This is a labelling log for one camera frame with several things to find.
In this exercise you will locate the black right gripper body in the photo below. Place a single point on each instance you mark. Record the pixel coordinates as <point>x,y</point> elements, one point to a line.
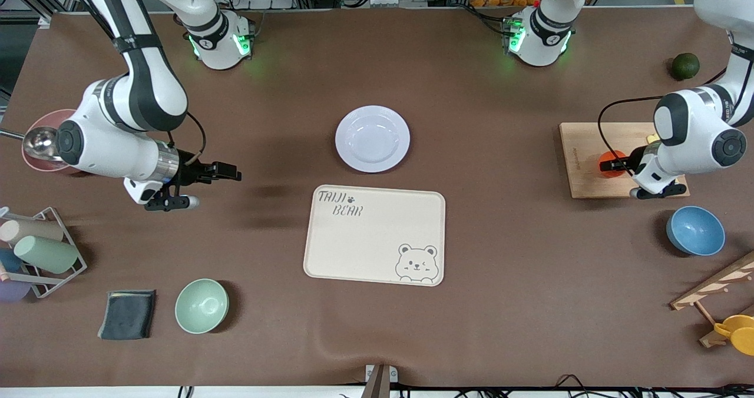
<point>189,173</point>

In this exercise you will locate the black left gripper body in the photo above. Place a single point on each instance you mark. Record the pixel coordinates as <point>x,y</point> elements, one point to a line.
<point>637,155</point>

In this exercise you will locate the orange mandarin fruit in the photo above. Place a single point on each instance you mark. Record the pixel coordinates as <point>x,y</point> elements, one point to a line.
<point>612,153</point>

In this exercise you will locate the lavender round plate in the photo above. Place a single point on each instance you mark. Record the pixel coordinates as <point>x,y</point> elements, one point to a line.
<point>372,139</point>

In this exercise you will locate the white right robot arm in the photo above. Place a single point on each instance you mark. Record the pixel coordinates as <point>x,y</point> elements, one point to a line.
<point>141,86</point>

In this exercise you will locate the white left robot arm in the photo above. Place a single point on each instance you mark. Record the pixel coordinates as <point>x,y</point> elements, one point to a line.
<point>701,133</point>

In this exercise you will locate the wooden cutting board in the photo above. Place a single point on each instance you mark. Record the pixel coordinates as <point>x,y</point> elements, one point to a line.
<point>580,168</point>

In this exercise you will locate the blue bowl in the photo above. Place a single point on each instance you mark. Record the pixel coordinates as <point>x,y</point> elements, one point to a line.
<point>696,231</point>

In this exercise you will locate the dark green avocado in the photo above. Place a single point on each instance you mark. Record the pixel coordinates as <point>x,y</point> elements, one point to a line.
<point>685,66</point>

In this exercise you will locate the mint green bowl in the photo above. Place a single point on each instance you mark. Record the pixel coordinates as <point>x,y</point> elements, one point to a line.
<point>201,307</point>

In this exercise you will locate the wooden peg rack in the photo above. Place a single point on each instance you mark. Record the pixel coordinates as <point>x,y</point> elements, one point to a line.
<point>716,283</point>

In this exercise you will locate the cream bear print tray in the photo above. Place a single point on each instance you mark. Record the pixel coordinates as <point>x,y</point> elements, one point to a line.
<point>365,239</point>

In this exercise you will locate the pink bowl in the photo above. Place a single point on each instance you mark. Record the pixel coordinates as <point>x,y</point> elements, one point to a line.
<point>50,118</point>

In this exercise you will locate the dark grey folded cloth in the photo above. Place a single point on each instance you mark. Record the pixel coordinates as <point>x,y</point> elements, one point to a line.
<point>127,315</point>

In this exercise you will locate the shiny metal ladle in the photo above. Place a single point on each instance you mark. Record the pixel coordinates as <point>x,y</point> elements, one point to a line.
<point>38,143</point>

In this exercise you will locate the mint green cup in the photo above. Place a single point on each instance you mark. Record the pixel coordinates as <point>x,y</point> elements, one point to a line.
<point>47,254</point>

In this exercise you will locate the beige cup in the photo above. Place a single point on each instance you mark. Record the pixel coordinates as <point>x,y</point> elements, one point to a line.
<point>32,230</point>

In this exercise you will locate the yellow mug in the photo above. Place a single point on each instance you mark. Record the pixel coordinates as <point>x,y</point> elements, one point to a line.
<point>741,334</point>

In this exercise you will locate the blue cup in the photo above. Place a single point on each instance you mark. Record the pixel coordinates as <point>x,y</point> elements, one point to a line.
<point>9,261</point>

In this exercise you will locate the purple cup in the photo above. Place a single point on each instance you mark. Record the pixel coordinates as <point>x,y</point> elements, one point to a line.
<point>12,292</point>

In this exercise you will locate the metal table edge bracket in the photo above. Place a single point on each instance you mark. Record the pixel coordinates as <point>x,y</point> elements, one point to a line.
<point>380,377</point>

